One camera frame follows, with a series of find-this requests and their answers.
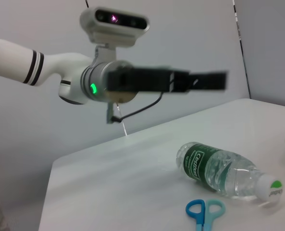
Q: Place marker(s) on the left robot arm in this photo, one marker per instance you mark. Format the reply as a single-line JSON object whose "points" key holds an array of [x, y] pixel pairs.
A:
{"points": [[12, 61]]}

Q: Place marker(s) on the blue scissors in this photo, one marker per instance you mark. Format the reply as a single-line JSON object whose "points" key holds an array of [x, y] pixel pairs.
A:
{"points": [[194, 208]]}

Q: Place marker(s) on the clear green-label water bottle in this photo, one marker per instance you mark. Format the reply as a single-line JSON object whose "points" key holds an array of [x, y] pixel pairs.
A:
{"points": [[219, 168]]}

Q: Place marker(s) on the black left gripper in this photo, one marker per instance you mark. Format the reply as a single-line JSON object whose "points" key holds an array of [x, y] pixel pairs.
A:
{"points": [[147, 80]]}

